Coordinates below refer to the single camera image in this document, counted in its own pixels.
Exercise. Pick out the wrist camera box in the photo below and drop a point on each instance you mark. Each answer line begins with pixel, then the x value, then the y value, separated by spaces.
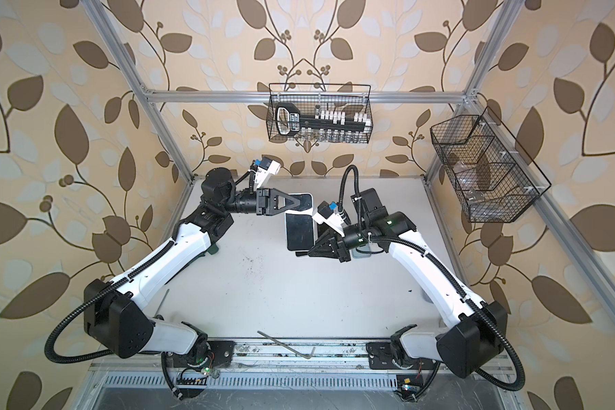
pixel 327 213
pixel 263 169

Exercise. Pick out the black wire basket right wall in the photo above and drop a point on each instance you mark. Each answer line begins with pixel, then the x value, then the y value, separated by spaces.
pixel 493 175

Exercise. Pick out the black wire basket back wall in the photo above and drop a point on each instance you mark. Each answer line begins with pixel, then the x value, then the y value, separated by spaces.
pixel 349 97

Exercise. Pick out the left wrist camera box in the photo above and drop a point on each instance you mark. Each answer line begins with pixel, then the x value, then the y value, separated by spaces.
pixel 263 169

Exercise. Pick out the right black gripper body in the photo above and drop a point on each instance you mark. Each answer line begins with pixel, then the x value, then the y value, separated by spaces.
pixel 354 237

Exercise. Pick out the metal hex key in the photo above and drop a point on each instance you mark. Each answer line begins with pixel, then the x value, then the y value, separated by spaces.
pixel 288 347

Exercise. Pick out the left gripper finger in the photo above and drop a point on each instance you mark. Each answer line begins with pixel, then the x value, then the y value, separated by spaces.
pixel 292 200
pixel 294 209

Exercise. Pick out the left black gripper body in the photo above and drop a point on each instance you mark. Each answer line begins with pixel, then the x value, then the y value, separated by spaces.
pixel 250 202

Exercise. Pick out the black wire basket wall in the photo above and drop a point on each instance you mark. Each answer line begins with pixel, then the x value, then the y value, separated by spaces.
pixel 493 175
pixel 349 97

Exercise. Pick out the black socket holder tool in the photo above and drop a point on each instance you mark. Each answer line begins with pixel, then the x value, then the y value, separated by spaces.
pixel 290 121

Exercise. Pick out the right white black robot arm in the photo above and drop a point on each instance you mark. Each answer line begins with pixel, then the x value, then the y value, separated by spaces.
pixel 474 338

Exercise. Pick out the black phone front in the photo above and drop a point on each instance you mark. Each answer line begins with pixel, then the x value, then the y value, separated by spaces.
pixel 300 231

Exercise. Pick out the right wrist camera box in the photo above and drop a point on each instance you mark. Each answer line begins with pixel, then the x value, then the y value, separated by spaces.
pixel 327 213

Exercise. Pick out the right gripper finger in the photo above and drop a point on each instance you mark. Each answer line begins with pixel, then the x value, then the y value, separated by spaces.
pixel 327 251
pixel 328 236

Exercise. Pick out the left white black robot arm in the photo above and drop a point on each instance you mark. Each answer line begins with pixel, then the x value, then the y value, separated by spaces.
pixel 113 311

